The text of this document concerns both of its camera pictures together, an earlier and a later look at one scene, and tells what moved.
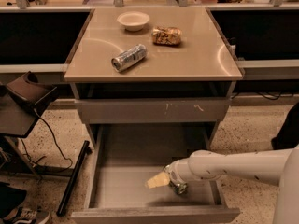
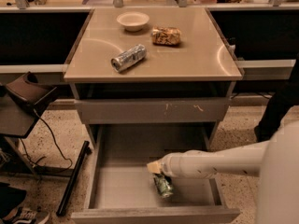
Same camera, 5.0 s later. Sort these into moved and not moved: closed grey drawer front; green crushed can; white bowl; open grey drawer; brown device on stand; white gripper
Moved: green crushed can; white gripper
Not moved: white bowl; brown device on stand; closed grey drawer front; open grey drawer
